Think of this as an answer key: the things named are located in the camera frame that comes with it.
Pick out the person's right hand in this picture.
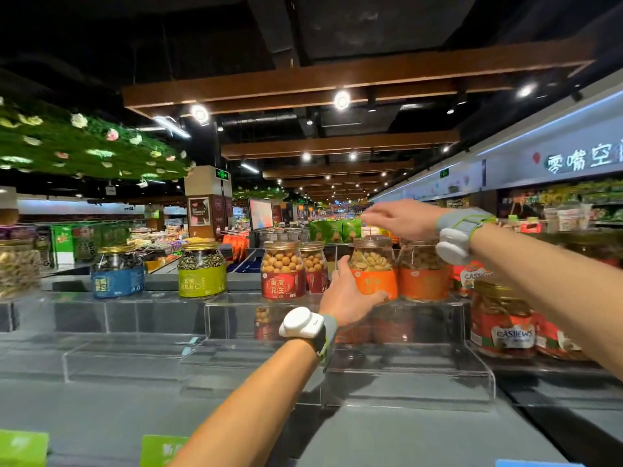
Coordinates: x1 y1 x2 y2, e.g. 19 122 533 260
360 199 446 241

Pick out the person's left hand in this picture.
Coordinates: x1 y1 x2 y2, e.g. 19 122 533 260
319 255 390 329

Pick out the orange label peanut jar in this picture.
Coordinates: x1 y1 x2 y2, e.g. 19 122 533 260
397 239 452 303
349 236 399 302

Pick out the person's left forearm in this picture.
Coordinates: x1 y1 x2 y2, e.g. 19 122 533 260
168 338 320 467

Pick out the person's right forearm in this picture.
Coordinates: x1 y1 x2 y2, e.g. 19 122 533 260
470 223 623 381

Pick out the row of green snack boxes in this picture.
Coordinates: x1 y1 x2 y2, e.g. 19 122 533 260
309 218 364 244

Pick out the red label coated peanut jar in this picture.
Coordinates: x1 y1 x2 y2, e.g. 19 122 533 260
299 241 331 294
260 240 308 301

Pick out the white left wrist tracker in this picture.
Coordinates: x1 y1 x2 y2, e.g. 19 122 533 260
278 306 339 373

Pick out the white wrist tracker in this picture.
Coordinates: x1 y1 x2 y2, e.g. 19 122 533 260
278 306 339 373
435 207 496 267

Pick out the white right wrist tracker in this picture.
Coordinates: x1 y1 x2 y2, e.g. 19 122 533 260
435 207 496 267

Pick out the large clear acrylic step riser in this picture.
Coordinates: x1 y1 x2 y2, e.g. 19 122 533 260
179 291 497 412

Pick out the lit display screen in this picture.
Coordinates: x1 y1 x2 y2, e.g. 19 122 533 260
248 198 275 231

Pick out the red label cashew jar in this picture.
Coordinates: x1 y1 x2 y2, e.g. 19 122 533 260
469 280 539 359
534 313 592 362

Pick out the brown store pillar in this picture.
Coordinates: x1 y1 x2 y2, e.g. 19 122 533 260
183 165 234 240

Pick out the green label sunflower seed jar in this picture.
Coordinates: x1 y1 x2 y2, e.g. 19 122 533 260
177 241 228 299

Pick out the blue shelf price tag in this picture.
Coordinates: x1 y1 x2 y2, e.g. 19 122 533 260
495 459 586 467

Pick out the small clear acrylic step riser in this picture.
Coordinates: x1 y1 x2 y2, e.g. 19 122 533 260
62 332 207 386

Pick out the blue label sunflower seed jar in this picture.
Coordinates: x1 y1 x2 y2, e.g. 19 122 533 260
91 244 146 300

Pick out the green shelf price tag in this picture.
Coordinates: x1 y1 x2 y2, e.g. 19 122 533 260
0 429 50 467
140 435 190 467

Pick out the green box display stand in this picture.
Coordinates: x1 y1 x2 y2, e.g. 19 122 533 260
51 222 131 266

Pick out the green hanging plant flower decoration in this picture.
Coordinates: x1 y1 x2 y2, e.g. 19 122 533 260
0 96 196 186

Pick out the clear jar of pale nuts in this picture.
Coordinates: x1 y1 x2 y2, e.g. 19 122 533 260
0 239 43 301

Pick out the wooden ceiling beam frame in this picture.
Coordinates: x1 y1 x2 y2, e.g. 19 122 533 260
122 38 597 202

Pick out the lit wall sign band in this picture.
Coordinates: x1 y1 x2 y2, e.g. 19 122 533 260
370 90 623 204

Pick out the wall shelf of snack goods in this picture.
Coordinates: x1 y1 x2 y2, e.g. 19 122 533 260
496 179 623 268

